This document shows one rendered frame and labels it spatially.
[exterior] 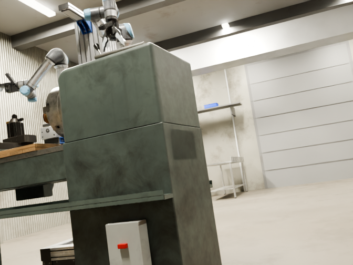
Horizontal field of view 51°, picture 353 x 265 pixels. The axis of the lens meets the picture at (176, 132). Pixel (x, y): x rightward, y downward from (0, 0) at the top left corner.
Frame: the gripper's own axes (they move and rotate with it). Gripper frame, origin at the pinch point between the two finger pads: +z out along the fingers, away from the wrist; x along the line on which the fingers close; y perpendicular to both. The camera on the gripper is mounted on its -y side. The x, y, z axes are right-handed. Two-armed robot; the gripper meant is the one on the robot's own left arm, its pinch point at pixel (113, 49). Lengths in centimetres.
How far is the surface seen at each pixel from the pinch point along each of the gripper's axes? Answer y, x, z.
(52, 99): -26.7, 26.7, 28.6
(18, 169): -29, 56, 64
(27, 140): -7, 70, 44
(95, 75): -34.0, -9.9, 25.8
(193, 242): -19, -43, 113
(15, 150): -30, 55, 53
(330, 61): 781, -109, -141
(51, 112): -28, 27, 36
